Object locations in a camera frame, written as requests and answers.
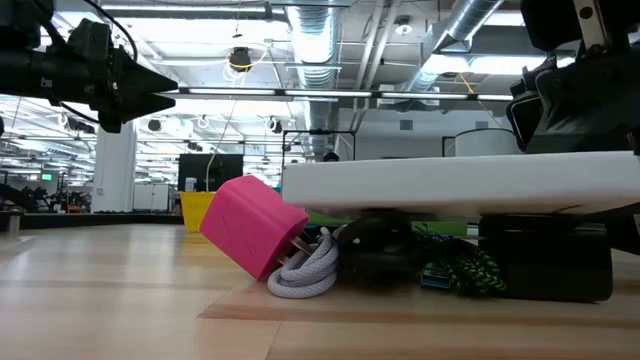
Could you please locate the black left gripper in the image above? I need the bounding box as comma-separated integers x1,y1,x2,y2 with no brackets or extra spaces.
84,47,180,134

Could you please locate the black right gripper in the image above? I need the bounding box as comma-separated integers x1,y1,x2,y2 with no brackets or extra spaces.
505,47,640,154

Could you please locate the white box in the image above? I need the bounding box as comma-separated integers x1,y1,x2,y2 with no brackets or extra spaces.
281,150,640,219

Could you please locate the black charger block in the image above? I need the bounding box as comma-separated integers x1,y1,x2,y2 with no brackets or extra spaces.
478,214,614,304

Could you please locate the green black braided cable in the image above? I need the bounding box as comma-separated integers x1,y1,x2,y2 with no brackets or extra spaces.
412,224,509,299

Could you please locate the pink charger block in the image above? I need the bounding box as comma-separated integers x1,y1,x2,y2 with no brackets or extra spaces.
199,174,312,282

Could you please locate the black looped gadget with red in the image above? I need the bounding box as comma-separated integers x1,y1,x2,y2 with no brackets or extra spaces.
335,212,426,289

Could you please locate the yellow plastic bin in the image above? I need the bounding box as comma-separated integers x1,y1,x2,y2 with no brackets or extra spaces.
178,191,217,233

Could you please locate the white square column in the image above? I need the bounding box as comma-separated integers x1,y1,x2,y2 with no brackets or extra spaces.
91,122,138,214

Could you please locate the black monitor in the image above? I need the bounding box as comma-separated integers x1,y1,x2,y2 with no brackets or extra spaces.
177,153,245,193

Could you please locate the white low cabinet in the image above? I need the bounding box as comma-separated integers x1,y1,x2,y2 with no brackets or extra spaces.
132,183,171,211

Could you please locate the overhead light bar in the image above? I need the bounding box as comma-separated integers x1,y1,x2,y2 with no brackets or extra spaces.
157,86,516,103

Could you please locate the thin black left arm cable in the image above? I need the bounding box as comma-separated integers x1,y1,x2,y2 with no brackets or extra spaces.
58,101,102,125

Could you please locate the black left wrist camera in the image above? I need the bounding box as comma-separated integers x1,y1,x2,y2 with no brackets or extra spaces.
67,18,114,59

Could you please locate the yellow hanging cable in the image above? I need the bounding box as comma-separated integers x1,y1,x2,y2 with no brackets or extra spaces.
204,47,271,194

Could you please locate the black overhead camera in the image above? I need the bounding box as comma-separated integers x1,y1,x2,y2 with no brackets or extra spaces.
228,46,253,73

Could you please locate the silver spiral air duct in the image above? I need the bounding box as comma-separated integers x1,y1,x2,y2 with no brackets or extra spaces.
399,0,504,94
287,4,341,161

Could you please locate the black metal frame stand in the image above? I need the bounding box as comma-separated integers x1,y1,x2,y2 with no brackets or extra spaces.
281,128,357,164

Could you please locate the white braided cable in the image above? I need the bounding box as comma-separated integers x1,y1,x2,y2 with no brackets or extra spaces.
266,224,351,300

